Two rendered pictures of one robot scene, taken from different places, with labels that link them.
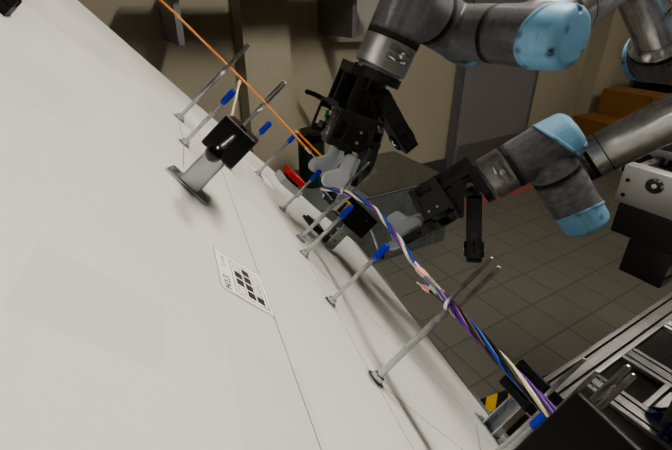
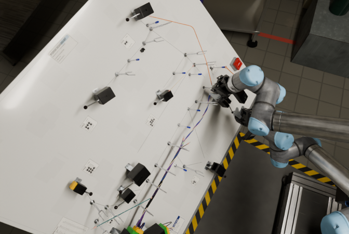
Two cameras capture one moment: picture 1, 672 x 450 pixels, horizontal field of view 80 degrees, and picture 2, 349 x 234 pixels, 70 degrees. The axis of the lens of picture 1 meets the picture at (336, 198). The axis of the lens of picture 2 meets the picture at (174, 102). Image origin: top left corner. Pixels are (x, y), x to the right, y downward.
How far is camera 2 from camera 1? 92 cm
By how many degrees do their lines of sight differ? 55
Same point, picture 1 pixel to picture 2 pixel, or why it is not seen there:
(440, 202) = (245, 119)
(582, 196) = (274, 156)
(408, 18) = (237, 85)
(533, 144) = (270, 134)
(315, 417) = (143, 144)
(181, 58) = not seen: outside the picture
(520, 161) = not seen: hidden behind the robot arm
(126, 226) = (134, 113)
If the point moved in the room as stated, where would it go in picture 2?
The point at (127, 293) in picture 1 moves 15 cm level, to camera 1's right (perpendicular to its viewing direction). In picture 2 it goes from (128, 125) to (149, 153)
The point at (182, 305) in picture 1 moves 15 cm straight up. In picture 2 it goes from (134, 126) to (125, 113)
